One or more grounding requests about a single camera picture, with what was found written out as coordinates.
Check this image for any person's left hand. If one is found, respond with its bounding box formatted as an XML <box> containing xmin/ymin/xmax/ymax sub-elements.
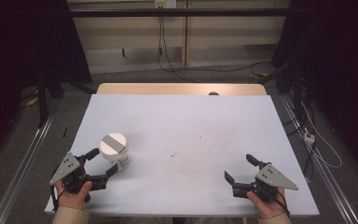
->
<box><xmin>54</xmin><ymin>180</ymin><xmax>93</xmax><ymax>210</ymax></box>

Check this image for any metal floor rail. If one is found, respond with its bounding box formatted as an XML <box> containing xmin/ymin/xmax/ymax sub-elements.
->
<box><xmin>0</xmin><ymin>113</ymin><xmax>56</xmax><ymax>224</ymax></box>
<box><xmin>280</xmin><ymin>93</ymin><xmax>358</xmax><ymax>224</ymax></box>

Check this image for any left hand-held gripper black cable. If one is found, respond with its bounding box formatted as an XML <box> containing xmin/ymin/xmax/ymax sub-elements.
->
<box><xmin>50</xmin><ymin>186</ymin><xmax>67</xmax><ymax>213</ymax></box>

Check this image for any black metal stand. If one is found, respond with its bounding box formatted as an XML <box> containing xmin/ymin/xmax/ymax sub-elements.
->
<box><xmin>36</xmin><ymin>69</ymin><xmax>65</xmax><ymax>129</ymax></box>

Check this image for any white wall socket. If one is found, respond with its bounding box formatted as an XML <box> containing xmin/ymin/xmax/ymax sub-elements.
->
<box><xmin>154</xmin><ymin>0</ymin><xmax>177</xmax><ymax>9</ymax></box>

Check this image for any black floor cable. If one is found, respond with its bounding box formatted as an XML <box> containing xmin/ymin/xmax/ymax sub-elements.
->
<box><xmin>167</xmin><ymin>61</ymin><xmax>273</xmax><ymax>76</ymax></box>

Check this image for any black cable bundle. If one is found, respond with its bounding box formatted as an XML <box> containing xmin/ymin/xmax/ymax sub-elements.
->
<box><xmin>276</xmin><ymin>66</ymin><xmax>316</xmax><ymax>176</ymax></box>

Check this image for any wooden table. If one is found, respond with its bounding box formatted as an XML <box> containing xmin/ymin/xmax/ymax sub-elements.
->
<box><xmin>96</xmin><ymin>82</ymin><xmax>268</xmax><ymax>96</ymax></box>

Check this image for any white cable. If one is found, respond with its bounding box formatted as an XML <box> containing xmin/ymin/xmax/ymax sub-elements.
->
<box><xmin>300</xmin><ymin>101</ymin><xmax>343</xmax><ymax>170</ymax></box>

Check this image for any person's right hand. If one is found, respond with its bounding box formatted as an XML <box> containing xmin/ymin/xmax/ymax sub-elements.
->
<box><xmin>246</xmin><ymin>187</ymin><xmax>289</xmax><ymax>220</ymax></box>

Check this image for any black hanging cable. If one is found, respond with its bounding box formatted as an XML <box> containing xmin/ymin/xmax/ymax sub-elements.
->
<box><xmin>157</xmin><ymin>15</ymin><xmax>197</xmax><ymax>83</ymax></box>

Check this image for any wooden wall post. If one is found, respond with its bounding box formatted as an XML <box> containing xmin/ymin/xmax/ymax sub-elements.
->
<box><xmin>181</xmin><ymin>0</ymin><xmax>190</xmax><ymax>68</ymax></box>

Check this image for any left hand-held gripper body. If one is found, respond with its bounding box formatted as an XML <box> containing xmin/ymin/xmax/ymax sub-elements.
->
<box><xmin>49</xmin><ymin>151</ymin><xmax>108</xmax><ymax>203</ymax></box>

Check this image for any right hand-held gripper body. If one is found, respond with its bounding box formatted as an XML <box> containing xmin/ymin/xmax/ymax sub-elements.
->
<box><xmin>231</xmin><ymin>163</ymin><xmax>299</xmax><ymax>203</ymax></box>

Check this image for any black curtain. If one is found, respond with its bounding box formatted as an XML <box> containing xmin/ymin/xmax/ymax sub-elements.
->
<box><xmin>0</xmin><ymin>0</ymin><xmax>93</xmax><ymax>162</ymax></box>
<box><xmin>271</xmin><ymin>0</ymin><xmax>358</xmax><ymax>180</ymax></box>

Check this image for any white power strip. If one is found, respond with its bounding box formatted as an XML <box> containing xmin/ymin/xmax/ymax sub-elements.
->
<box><xmin>303</xmin><ymin>132</ymin><xmax>316</xmax><ymax>146</ymax></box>

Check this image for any white board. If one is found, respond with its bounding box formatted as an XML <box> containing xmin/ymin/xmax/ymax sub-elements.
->
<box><xmin>44</xmin><ymin>93</ymin><xmax>321</xmax><ymax>217</ymax></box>

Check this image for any hand-held gripper black cable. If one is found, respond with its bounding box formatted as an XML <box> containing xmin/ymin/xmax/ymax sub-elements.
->
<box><xmin>268</xmin><ymin>189</ymin><xmax>291</xmax><ymax>218</ymax></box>
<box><xmin>50</xmin><ymin>186</ymin><xmax>67</xmax><ymax>213</ymax></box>

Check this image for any black horizontal bar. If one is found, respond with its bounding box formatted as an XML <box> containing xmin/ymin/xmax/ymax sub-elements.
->
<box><xmin>69</xmin><ymin>7</ymin><xmax>293</xmax><ymax>18</ymax></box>

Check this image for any right hand-held gripper black cable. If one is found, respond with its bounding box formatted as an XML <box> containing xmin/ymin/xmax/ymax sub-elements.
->
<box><xmin>268</xmin><ymin>189</ymin><xmax>291</xmax><ymax>218</ymax></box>

